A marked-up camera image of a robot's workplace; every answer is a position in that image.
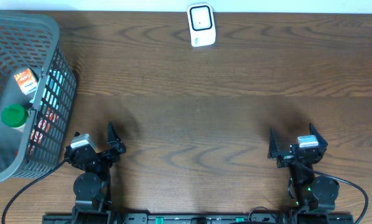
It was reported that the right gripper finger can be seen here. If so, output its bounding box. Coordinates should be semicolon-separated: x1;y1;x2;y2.
267;128;290;159
309;123;328;147

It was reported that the orange red candy bar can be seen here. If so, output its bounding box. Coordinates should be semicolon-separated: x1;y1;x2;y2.
27;107;58;156

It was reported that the green lid white jar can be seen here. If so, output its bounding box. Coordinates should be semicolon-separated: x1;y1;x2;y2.
1;104;29;133

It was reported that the orange tissue pack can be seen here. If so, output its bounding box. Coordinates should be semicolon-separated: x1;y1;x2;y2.
14;68;39;95

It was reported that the teal wet wipes pack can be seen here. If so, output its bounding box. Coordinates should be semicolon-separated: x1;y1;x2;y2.
39;70;73;111

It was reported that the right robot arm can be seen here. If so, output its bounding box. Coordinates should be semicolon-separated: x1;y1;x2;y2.
268;123;340;223

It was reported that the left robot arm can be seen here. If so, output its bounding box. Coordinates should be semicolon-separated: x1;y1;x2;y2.
64;122;126;223

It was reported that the white barcode scanner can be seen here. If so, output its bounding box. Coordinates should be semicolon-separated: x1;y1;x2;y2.
187;3;216;47

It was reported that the grey plastic mesh basket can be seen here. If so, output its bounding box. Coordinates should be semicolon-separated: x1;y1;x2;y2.
0;11;77;182

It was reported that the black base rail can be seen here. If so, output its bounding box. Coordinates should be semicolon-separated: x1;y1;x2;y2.
42;212;353;224

